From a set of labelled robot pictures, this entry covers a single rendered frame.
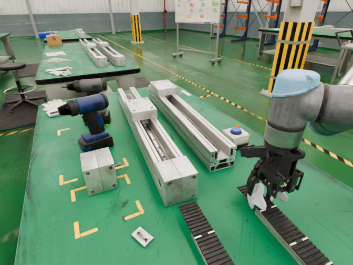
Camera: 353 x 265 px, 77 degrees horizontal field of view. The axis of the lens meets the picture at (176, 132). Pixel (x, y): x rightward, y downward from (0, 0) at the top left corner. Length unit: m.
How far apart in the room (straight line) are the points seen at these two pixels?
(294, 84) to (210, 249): 0.38
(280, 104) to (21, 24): 15.26
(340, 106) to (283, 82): 0.10
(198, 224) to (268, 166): 0.22
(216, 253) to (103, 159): 0.41
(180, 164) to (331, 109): 0.39
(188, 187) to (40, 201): 0.44
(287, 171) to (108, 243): 0.44
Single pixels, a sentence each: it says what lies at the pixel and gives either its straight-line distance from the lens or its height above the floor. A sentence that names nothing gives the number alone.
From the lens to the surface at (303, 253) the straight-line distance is 0.60.
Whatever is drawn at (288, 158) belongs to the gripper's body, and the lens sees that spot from 0.52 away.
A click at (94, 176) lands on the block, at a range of 0.70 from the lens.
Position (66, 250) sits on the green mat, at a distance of 0.64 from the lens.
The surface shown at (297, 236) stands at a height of 0.81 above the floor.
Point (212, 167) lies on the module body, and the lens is 0.79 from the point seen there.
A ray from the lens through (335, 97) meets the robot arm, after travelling 0.48.
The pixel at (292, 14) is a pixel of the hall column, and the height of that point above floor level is 1.18.
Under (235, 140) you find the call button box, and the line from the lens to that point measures 0.88.
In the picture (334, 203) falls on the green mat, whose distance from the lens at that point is 0.81.
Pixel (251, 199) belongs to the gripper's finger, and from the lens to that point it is 0.63.
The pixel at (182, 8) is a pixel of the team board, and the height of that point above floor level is 1.31.
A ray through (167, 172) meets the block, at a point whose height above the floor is 0.87.
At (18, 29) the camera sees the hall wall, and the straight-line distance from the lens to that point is 15.53.
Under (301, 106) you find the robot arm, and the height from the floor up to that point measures 1.11.
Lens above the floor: 1.27
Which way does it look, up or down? 29 degrees down
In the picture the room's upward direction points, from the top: 1 degrees counter-clockwise
